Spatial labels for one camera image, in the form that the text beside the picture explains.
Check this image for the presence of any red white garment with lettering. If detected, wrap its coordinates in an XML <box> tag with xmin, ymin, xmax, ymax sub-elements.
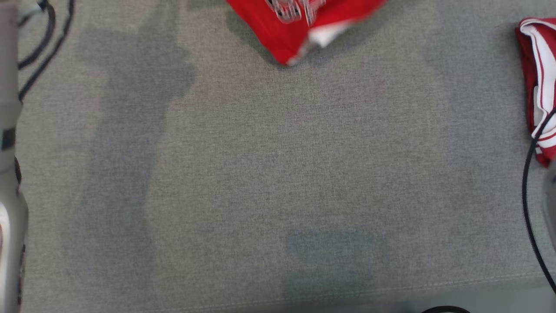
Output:
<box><xmin>226</xmin><ymin>0</ymin><xmax>388</xmax><ymax>67</ymax></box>

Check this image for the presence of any red T-shirt white striped trim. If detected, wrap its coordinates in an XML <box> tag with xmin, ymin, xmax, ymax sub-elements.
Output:
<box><xmin>515</xmin><ymin>17</ymin><xmax>556</xmax><ymax>168</ymax></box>

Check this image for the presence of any black cable loop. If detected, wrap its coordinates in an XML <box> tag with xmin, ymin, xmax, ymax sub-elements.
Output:
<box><xmin>420</xmin><ymin>306</ymin><xmax>472</xmax><ymax>313</ymax></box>

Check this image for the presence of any black left arm cable labelled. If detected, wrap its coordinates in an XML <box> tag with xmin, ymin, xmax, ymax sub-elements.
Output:
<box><xmin>17</xmin><ymin>0</ymin><xmax>75</xmax><ymax>103</ymax></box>

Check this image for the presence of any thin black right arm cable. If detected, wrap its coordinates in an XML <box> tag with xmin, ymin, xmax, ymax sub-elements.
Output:
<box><xmin>521</xmin><ymin>109</ymin><xmax>556</xmax><ymax>296</ymax></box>

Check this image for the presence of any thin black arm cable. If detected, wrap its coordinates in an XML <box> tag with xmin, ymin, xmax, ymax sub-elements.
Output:
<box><xmin>521</xmin><ymin>109</ymin><xmax>556</xmax><ymax>296</ymax></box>
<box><xmin>17</xmin><ymin>0</ymin><xmax>57</xmax><ymax>70</ymax></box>

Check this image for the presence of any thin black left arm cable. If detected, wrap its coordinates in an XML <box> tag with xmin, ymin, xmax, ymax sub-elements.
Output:
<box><xmin>17</xmin><ymin>0</ymin><xmax>57</xmax><ymax>70</ymax></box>

